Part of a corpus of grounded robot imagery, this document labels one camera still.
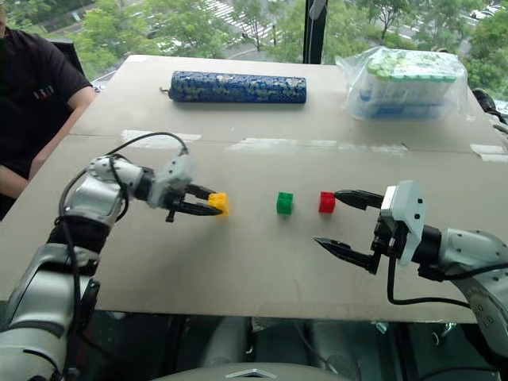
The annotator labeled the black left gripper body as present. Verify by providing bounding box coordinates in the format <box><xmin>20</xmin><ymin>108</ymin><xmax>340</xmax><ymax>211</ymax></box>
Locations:
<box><xmin>165</xmin><ymin>183</ymin><xmax>194</xmax><ymax>223</ymax></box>

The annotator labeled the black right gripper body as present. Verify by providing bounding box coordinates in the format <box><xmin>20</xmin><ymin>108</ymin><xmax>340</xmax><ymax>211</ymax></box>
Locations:
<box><xmin>370</xmin><ymin>213</ymin><xmax>410</xmax><ymax>262</ymax></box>

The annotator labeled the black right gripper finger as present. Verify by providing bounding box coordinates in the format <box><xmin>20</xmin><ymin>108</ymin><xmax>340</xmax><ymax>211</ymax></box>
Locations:
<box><xmin>333</xmin><ymin>189</ymin><xmax>386</xmax><ymax>210</ymax></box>
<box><xmin>313</xmin><ymin>236</ymin><xmax>379</xmax><ymax>275</ymax></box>

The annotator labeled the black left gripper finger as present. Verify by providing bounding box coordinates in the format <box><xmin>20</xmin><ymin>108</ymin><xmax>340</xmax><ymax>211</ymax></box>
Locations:
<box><xmin>175</xmin><ymin>202</ymin><xmax>223</xmax><ymax>217</ymax></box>
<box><xmin>189</xmin><ymin>184</ymin><xmax>217</xmax><ymax>200</ymax></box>

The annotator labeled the yellow toy brick cube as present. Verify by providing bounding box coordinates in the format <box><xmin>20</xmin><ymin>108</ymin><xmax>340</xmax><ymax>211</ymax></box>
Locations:
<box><xmin>207</xmin><ymin>192</ymin><xmax>231</xmax><ymax>218</ymax></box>

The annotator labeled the red toy brick cube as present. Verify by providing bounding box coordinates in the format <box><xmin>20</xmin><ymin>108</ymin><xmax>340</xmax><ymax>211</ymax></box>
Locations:
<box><xmin>317</xmin><ymin>190</ymin><xmax>337</xmax><ymax>214</ymax></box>

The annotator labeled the green toy brick cube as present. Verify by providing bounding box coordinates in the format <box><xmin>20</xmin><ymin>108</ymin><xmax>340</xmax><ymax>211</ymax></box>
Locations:
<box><xmin>275</xmin><ymin>191</ymin><xmax>295</xmax><ymax>216</ymax></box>

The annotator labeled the blue patterned fabric roll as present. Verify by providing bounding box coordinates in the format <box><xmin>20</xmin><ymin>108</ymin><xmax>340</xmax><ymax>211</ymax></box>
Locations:
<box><xmin>160</xmin><ymin>70</ymin><xmax>309</xmax><ymax>106</ymax></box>

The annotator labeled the plastic bag of bottles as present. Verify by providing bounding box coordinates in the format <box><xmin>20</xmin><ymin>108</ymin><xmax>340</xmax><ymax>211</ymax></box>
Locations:
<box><xmin>335</xmin><ymin>45</ymin><xmax>476</xmax><ymax>122</ymax></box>

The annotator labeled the grey robot torso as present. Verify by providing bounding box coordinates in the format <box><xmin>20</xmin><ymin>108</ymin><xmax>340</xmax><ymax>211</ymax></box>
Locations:
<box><xmin>152</xmin><ymin>366</ymin><xmax>360</xmax><ymax>381</ymax></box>

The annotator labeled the dark bundled object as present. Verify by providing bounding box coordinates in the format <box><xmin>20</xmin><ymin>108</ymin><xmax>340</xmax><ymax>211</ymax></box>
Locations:
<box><xmin>471</xmin><ymin>87</ymin><xmax>508</xmax><ymax>134</ymax></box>

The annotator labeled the person in black t-shirt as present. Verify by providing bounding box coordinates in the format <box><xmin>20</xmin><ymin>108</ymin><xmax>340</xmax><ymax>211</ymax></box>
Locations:
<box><xmin>0</xmin><ymin>25</ymin><xmax>93</xmax><ymax>219</ymax></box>

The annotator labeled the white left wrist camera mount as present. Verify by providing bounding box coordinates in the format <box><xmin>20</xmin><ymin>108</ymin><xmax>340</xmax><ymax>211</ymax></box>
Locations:
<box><xmin>152</xmin><ymin>153</ymin><xmax>194</xmax><ymax>209</ymax></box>

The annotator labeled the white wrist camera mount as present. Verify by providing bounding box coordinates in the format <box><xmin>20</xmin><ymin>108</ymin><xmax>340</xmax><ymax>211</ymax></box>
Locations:
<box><xmin>379</xmin><ymin>179</ymin><xmax>425</xmax><ymax>268</ymax></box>
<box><xmin>152</xmin><ymin>153</ymin><xmax>194</xmax><ymax>209</ymax></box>

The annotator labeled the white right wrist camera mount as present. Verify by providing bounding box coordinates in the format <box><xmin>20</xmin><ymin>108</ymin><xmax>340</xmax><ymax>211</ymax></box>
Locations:
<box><xmin>379</xmin><ymin>179</ymin><xmax>425</xmax><ymax>268</ymax></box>

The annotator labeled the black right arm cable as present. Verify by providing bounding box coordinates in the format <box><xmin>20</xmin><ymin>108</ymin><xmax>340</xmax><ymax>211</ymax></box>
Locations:
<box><xmin>387</xmin><ymin>256</ymin><xmax>508</xmax><ymax>310</ymax></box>

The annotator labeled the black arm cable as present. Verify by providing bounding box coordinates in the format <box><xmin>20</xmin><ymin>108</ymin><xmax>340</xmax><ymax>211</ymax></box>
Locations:
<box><xmin>57</xmin><ymin>132</ymin><xmax>190</xmax><ymax>381</ymax></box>
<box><xmin>387</xmin><ymin>256</ymin><xmax>508</xmax><ymax>310</ymax></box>

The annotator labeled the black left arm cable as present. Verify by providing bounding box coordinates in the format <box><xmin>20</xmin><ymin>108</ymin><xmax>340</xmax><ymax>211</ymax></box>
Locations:
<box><xmin>57</xmin><ymin>132</ymin><xmax>190</xmax><ymax>381</ymax></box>

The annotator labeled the black window frame post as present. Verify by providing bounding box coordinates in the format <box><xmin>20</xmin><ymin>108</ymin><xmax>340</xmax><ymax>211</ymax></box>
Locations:
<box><xmin>302</xmin><ymin>0</ymin><xmax>339</xmax><ymax>64</ymax></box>

